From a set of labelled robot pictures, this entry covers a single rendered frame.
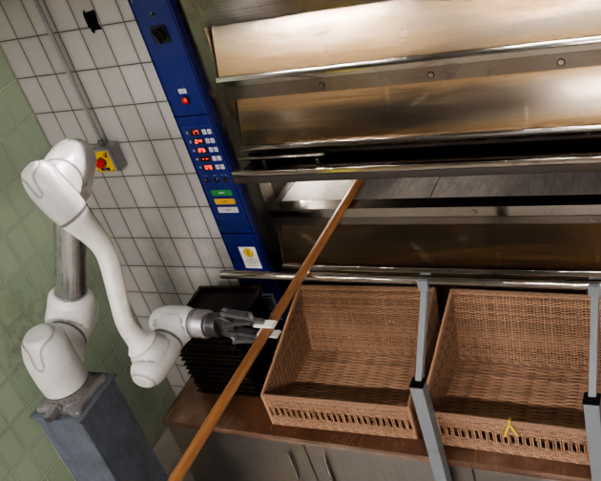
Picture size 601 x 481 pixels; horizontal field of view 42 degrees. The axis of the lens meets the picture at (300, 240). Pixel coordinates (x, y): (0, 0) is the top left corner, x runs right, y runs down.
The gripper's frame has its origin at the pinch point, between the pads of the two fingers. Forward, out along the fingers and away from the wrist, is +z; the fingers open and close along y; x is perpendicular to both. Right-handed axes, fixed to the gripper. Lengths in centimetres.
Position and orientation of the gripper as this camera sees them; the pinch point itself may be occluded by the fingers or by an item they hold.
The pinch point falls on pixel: (267, 328)
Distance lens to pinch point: 231.0
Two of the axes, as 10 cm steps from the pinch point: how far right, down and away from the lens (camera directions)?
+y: 2.7, 8.1, 5.2
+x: -3.9, 5.9, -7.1
